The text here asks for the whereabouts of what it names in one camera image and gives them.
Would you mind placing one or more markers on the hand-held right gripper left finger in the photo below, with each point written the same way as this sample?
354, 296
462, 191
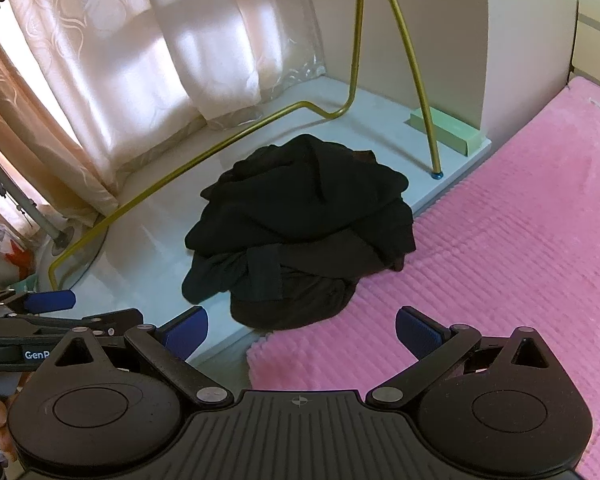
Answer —
187, 330

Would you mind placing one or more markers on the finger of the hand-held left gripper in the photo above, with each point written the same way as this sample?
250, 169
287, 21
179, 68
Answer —
50, 301
105, 321

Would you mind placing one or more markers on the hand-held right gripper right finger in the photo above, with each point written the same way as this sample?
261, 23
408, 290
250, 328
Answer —
417, 332

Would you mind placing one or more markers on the pile of dark clothes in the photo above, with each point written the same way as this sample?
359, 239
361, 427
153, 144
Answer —
300, 230

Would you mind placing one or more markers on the gold metal clothes rack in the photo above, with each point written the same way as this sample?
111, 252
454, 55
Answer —
410, 60

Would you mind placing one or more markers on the white plastic bag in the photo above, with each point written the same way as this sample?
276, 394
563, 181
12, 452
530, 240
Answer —
0, 250

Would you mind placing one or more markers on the pink blanket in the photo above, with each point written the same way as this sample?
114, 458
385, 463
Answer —
505, 235

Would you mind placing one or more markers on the peach patterned curtain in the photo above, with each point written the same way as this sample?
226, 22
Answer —
40, 145

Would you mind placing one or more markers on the green box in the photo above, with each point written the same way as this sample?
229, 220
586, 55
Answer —
452, 132

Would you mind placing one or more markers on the cream patterned curtain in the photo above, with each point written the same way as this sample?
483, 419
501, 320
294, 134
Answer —
155, 60

